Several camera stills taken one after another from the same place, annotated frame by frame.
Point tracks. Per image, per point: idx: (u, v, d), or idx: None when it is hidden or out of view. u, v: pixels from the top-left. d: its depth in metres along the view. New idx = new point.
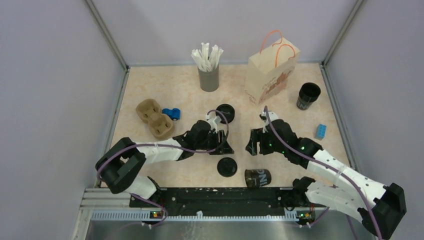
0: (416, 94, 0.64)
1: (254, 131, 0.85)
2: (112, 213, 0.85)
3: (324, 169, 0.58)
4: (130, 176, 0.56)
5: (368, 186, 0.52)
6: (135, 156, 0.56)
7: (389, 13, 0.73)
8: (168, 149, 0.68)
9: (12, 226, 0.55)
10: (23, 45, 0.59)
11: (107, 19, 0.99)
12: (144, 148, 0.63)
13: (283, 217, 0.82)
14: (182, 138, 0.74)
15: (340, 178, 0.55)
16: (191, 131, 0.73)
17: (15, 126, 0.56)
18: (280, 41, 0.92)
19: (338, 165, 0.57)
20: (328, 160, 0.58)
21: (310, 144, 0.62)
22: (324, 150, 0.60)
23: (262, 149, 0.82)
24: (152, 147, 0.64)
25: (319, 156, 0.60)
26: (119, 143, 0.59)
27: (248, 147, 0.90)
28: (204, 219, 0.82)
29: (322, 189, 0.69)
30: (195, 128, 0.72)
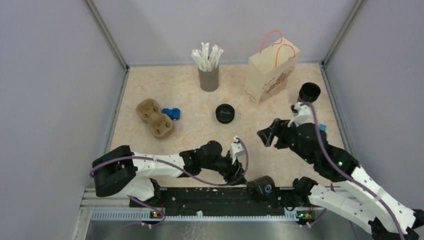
0: (416, 94, 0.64)
1: (278, 122, 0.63)
2: (112, 213, 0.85)
3: (361, 190, 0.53)
4: (117, 186, 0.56)
5: (401, 213, 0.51)
6: (127, 169, 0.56)
7: (389, 13, 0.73)
8: (166, 166, 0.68)
9: (12, 225, 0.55)
10: (23, 44, 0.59)
11: (107, 19, 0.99)
12: (140, 162, 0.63)
13: (282, 217, 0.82)
14: (189, 156, 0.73)
15: (377, 203, 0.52)
16: (199, 151, 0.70)
17: (16, 125, 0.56)
18: (280, 41, 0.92)
19: (374, 187, 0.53)
20: (365, 181, 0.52)
21: (348, 158, 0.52)
22: (361, 169, 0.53)
23: (279, 143, 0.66)
24: (150, 162, 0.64)
25: (356, 176, 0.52)
26: (120, 149, 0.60)
27: (260, 132, 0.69)
28: (204, 219, 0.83)
29: (327, 195, 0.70)
30: (202, 150, 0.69)
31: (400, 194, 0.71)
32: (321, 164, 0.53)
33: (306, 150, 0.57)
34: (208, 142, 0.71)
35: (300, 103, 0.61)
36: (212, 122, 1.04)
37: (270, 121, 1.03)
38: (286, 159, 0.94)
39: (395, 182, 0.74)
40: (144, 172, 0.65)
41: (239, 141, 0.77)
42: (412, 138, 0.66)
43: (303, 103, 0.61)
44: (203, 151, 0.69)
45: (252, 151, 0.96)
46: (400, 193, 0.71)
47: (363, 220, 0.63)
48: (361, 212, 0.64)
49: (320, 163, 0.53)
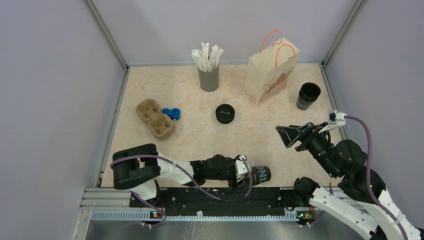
0: (416, 94, 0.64)
1: (310, 127, 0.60)
2: (112, 213, 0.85)
3: (381, 211, 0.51)
4: (135, 183, 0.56)
5: (411, 234, 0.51)
6: (151, 168, 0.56)
7: (389, 13, 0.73)
8: (181, 172, 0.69)
9: (12, 226, 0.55)
10: (23, 45, 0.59)
11: (107, 19, 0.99)
12: (162, 162, 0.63)
13: (282, 217, 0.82)
14: (196, 167, 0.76)
15: (394, 226, 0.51)
16: (205, 164, 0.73)
17: (16, 125, 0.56)
18: (280, 41, 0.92)
19: (394, 210, 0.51)
20: (388, 204, 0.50)
21: (378, 180, 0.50)
22: (387, 192, 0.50)
23: (302, 147, 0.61)
24: (170, 166, 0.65)
25: (382, 199, 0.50)
26: (147, 146, 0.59)
27: (283, 130, 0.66)
28: (204, 219, 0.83)
29: (329, 200, 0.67)
30: (209, 164, 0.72)
31: (400, 193, 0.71)
32: (351, 185, 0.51)
33: (338, 167, 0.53)
34: (216, 156, 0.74)
35: (343, 114, 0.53)
36: (212, 122, 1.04)
37: (270, 121, 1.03)
38: (287, 159, 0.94)
39: (394, 182, 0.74)
40: (163, 173, 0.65)
41: (245, 162, 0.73)
42: (412, 138, 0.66)
43: (346, 115, 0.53)
44: (210, 165, 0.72)
45: (252, 151, 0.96)
46: (400, 193, 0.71)
47: (364, 230, 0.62)
48: (362, 221, 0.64)
49: (351, 183, 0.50)
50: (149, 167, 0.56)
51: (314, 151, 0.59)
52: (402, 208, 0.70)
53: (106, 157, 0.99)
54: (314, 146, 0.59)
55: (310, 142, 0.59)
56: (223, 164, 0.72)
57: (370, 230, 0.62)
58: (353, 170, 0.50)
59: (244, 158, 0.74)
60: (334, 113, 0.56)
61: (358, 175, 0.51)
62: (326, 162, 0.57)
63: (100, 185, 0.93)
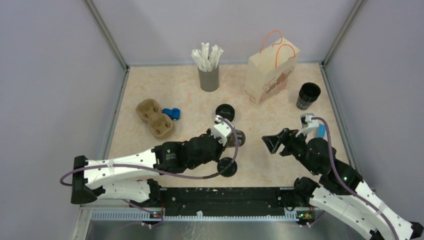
0: (416, 94, 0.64)
1: (286, 131, 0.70)
2: (113, 213, 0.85)
3: (363, 204, 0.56)
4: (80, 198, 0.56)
5: (400, 226, 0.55)
6: (78, 184, 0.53)
7: (389, 13, 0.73)
8: (127, 170, 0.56)
9: (11, 226, 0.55)
10: (23, 45, 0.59)
11: (107, 18, 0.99)
12: (93, 172, 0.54)
13: (282, 217, 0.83)
14: (167, 149, 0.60)
15: (378, 216, 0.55)
16: (189, 143, 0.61)
17: (16, 125, 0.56)
18: (280, 41, 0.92)
19: (376, 201, 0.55)
20: (368, 195, 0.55)
21: (354, 174, 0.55)
22: (365, 183, 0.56)
23: (285, 151, 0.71)
24: (104, 170, 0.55)
25: (360, 190, 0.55)
26: (79, 158, 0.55)
27: (267, 139, 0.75)
28: (204, 219, 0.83)
29: (328, 199, 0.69)
30: (194, 143, 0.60)
31: (400, 194, 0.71)
32: (327, 178, 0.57)
33: (313, 163, 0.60)
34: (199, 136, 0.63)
35: (311, 116, 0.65)
36: (212, 121, 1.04)
37: (270, 121, 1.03)
38: (287, 159, 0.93)
39: (395, 182, 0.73)
40: (103, 181, 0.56)
41: (223, 121, 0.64)
42: (412, 138, 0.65)
43: (313, 116, 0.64)
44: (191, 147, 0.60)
45: (252, 151, 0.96)
46: (400, 193, 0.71)
47: (364, 229, 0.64)
48: (362, 220, 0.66)
49: (327, 177, 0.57)
50: (78, 182, 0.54)
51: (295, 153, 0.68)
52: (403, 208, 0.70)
53: (106, 157, 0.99)
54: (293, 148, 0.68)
55: (290, 145, 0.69)
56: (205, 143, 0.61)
57: (370, 229, 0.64)
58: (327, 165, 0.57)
59: (221, 119, 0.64)
60: (304, 116, 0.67)
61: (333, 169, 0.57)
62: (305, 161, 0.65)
63: None
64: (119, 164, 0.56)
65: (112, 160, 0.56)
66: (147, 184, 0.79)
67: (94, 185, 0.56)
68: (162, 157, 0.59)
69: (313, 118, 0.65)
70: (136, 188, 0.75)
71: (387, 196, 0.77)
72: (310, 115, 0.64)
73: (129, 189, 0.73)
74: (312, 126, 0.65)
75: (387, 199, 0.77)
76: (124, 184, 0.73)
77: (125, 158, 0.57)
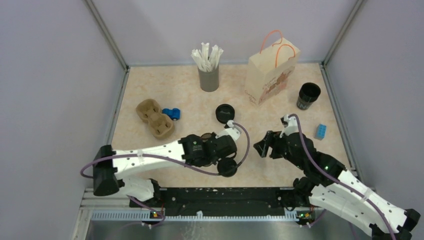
0: (416, 94, 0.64)
1: (270, 134, 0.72)
2: (112, 213, 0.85)
3: (348, 191, 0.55)
4: (106, 188, 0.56)
5: (391, 212, 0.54)
6: (107, 172, 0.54)
7: (389, 13, 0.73)
8: (155, 161, 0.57)
9: (12, 226, 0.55)
10: (23, 45, 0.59)
11: (107, 19, 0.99)
12: (122, 161, 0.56)
13: (282, 217, 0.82)
14: (193, 141, 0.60)
15: (365, 202, 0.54)
16: (215, 140, 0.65)
17: (16, 125, 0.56)
18: (280, 41, 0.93)
19: (361, 188, 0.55)
20: (352, 182, 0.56)
21: (334, 162, 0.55)
22: (347, 171, 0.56)
23: (273, 153, 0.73)
24: (133, 159, 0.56)
25: (343, 178, 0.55)
26: (107, 147, 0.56)
27: (257, 145, 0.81)
28: (204, 219, 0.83)
29: (327, 196, 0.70)
30: (223, 139, 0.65)
31: (400, 194, 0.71)
32: (309, 170, 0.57)
33: (295, 157, 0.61)
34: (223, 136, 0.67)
35: (289, 115, 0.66)
36: (212, 122, 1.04)
37: (270, 121, 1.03)
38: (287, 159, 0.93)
39: (395, 182, 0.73)
40: (130, 171, 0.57)
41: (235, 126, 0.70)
42: (412, 138, 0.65)
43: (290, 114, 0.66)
44: (217, 144, 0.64)
45: (252, 151, 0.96)
46: (400, 193, 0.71)
47: (364, 223, 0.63)
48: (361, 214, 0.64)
49: (308, 168, 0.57)
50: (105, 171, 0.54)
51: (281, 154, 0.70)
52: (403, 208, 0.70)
53: None
54: (279, 148, 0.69)
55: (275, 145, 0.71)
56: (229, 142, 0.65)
57: (369, 223, 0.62)
58: (306, 156, 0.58)
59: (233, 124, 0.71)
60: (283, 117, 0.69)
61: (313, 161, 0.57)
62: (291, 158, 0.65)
63: None
64: (148, 153, 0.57)
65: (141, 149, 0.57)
66: (151, 183, 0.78)
67: (120, 174, 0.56)
68: (188, 149, 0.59)
69: (292, 116, 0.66)
70: (144, 186, 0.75)
71: (387, 196, 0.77)
72: (287, 114, 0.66)
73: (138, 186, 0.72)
74: (291, 125, 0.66)
75: (387, 199, 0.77)
76: (136, 181, 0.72)
77: (153, 149, 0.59)
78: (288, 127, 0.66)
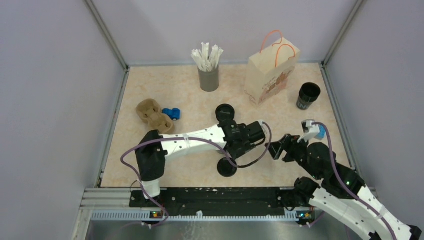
0: (416, 93, 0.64)
1: (288, 137, 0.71)
2: (113, 213, 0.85)
3: (364, 207, 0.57)
4: (153, 173, 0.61)
5: (400, 230, 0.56)
6: (158, 154, 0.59)
7: (389, 13, 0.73)
8: (200, 143, 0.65)
9: (12, 226, 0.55)
10: (22, 46, 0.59)
11: (108, 19, 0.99)
12: (170, 144, 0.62)
13: (282, 217, 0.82)
14: (231, 125, 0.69)
15: (378, 220, 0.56)
16: (251, 127, 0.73)
17: (16, 125, 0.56)
18: (280, 41, 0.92)
19: (378, 206, 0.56)
20: (370, 200, 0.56)
21: (356, 178, 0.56)
22: (367, 188, 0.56)
23: (287, 156, 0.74)
24: (181, 142, 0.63)
25: (362, 195, 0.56)
26: (155, 132, 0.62)
27: (271, 146, 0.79)
28: (204, 219, 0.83)
29: (329, 201, 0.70)
30: (256, 126, 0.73)
31: (400, 193, 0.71)
32: (329, 182, 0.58)
33: (314, 168, 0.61)
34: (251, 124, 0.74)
35: (311, 122, 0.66)
36: (212, 122, 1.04)
37: (270, 121, 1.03)
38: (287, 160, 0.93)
39: (395, 182, 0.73)
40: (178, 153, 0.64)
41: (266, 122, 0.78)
42: (412, 138, 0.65)
43: (313, 121, 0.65)
44: (250, 130, 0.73)
45: (252, 151, 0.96)
46: (399, 194, 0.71)
47: (364, 230, 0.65)
48: (362, 222, 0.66)
49: (328, 181, 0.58)
50: (157, 153, 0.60)
51: (297, 158, 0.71)
52: (404, 208, 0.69)
53: (106, 157, 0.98)
54: (295, 153, 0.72)
55: (291, 150, 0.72)
56: (257, 129, 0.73)
57: (369, 231, 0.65)
58: (326, 169, 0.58)
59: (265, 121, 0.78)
60: (306, 122, 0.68)
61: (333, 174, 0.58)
62: (307, 166, 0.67)
63: (100, 185, 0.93)
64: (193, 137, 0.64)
65: (186, 134, 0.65)
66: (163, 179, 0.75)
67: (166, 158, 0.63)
68: (227, 132, 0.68)
69: (314, 124, 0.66)
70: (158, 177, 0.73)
71: (386, 196, 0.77)
72: (310, 121, 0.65)
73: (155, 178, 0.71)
74: (312, 132, 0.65)
75: (386, 200, 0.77)
76: None
77: (195, 134, 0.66)
78: (309, 132, 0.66)
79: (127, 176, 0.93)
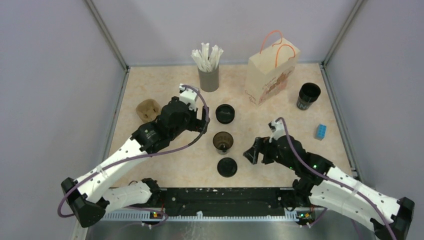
0: (416, 93, 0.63)
1: (259, 139, 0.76)
2: (113, 213, 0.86)
3: (337, 187, 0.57)
4: (92, 214, 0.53)
5: (383, 202, 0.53)
6: (79, 203, 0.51)
7: (389, 12, 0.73)
8: (117, 167, 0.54)
9: (11, 226, 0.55)
10: (23, 47, 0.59)
11: (108, 19, 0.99)
12: (87, 185, 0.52)
13: (283, 217, 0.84)
14: (143, 130, 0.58)
15: (357, 196, 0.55)
16: (161, 116, 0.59)
17: (15, 125, 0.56)
18: (280, 41, 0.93)
19: (351, 182, 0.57)
20: (341, 178, 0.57)
21: (323, 160, 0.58)
22: (336, 167, 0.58)
23: (265, 158, 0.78)
24: (97, 177, 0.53)
25: (332, 174, 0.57)
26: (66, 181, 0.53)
27: (247, 153, 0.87)
28: (204, 219, 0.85)
29: (327, 195, 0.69)
30: (165, 111, 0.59)
31: (400, 193, 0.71)
32: (300, 170, 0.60)
33: (287, 160, 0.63)
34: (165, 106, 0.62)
35: (275, 119, 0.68)
36: (212, 122, 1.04)
37: (270, 121, 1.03)
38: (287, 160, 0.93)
39: (395, 182, 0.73)
40: (101, 189, 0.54)
41: (188, 88, 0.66)
42: (412, 138, 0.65)
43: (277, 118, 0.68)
44: (163, 119, 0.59)
45: None
46: (400, 193, 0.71)
47: (365, 218, 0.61)
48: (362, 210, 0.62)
49: (299, 169, 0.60)
50: (79, 199, 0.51)
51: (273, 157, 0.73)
52: None
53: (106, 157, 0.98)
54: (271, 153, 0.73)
55: (267, 150, 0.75)
56: (175, 107, 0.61)
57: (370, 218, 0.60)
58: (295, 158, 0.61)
59: (186, 86, 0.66)
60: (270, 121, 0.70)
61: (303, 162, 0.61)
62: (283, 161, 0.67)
63: None
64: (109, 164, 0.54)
65: (100, 165, 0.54)
66: (144, 184, 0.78)
67: (94, 196, 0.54)
68: (144, 139, 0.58)
69: (278, 120, 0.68)
70: (135, 189, 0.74)
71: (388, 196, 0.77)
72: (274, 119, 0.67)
73: (131, 193, 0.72)
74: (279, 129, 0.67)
75: None
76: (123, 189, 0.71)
77: (110, 159, 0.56)
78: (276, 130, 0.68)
79: (127, 176, 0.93)
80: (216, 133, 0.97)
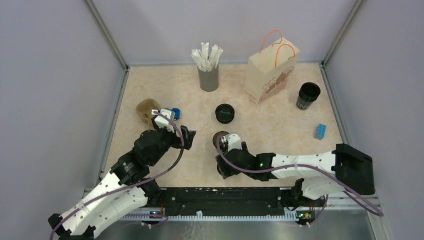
0: (416, 93, 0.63)
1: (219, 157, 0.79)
2: None
3: (285, 170, 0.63)
4: None
5: (321, 161, 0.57)
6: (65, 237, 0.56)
7: (389, 12, 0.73)
8: (97, 202, 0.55)
9: (12, 227, 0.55)
10: (23, 46, 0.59)
11: (107, 19, 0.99)
12: (72, 220, 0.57)
13: (283, 217, 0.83)
14: (122, 164, 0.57)
15: (300, 168, 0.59)
16: (135, 148, 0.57)
17: (15, 124, 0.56)
18: (280, 41, 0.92)
19: (291, 160, 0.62)
20: (284, 161, 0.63)
21: (266, 156, 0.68)
22: (277, 155, 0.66)
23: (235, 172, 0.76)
24: (80, 213, 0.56)
25: (275, 163, 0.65)
26: (52, 218, 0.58)
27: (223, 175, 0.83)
28: (204, 219, 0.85)
29: (311, 185, 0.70)
30: (138, 145, 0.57)
31: (400, 193, 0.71)
32: (255, 175, 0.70)
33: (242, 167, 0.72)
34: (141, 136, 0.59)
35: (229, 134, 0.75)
36: (212, 122, 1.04)
37: (270, 121, 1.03)
38: None
39: (395, 182, 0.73)
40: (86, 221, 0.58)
41: (159, 113, 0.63)
42: (412, 138, 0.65)
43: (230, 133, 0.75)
44: (137, 152, 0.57)
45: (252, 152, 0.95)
46: (400, 193, 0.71)
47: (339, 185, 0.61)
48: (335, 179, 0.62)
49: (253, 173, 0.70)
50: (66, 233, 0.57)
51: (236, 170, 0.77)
52: (405, 208, 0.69)
53: (106, 157, 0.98)
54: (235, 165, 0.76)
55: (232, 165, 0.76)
56: (147, 139, 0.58)
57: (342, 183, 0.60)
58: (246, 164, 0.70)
59: (156, 112, 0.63)
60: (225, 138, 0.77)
61: (255, 166, 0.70)
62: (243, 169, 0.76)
63: None
64: (89, 201, 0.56)
65: (82, 201, 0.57)
66: (139, 189, 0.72)
67: (82, 229, 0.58)
68: (123, 172, 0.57)
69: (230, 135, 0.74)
70: (128, 201, 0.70)
71: (388, 196, 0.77)
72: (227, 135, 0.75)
73: (124, 207, 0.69)
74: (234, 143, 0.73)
75: (387, 200, 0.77)
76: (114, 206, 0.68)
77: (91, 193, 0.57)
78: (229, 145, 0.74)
79: None
80: (216, 135, 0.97)
